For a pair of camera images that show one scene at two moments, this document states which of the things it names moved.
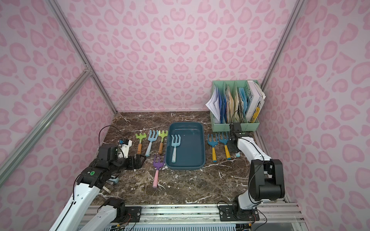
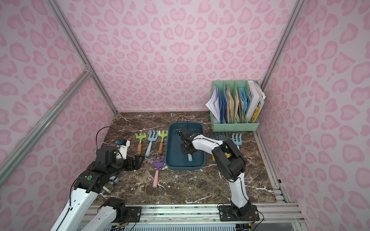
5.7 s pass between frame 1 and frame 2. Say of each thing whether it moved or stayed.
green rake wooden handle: stayed
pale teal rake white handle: moved
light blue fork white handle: stayed
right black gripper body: moved
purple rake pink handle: stayed
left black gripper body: stayed
